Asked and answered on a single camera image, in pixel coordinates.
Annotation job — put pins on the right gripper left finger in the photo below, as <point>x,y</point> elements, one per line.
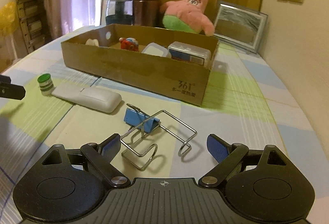
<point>98,161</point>

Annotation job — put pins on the cream wooden chair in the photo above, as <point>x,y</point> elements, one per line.
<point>103,12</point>

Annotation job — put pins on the blue binder clip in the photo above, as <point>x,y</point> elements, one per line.
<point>136,117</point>

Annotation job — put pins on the wooden folding rack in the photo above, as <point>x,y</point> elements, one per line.
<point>33,23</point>

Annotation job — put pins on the silver picture frame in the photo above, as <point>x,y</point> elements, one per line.
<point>240,26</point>

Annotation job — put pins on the cardboard carton on floor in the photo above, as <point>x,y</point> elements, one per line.
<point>7,52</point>

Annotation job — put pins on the white round object in box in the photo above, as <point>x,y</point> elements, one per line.
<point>92,42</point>

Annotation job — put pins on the Doraemon red keychain toy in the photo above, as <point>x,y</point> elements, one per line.
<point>130,44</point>

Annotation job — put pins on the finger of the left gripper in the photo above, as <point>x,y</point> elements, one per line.
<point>9,90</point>

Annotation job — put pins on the green white cap stack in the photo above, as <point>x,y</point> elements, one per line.
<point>46,84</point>

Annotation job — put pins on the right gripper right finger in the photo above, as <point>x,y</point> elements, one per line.
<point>229,158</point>

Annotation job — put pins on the white remote control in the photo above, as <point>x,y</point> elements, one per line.
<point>103,100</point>

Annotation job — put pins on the glass humidifier dark base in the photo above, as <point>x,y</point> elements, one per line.
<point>119,12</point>

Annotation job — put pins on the brown cardboard box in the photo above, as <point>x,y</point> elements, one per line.
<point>172,78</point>

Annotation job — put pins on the clear plastic box with label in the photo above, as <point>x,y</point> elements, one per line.
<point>190,53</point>

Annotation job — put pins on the white square lidded container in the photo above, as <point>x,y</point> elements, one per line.
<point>156,50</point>

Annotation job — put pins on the brown thermos bottle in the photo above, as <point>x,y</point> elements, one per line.
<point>145,12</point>

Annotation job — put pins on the metal wire holder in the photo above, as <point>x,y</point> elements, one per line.
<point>141,148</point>

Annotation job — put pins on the yellow plastic bag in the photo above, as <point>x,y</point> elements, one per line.
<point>8,19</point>

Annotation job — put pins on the pink Patrick star plush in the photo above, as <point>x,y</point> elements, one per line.
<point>187,16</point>

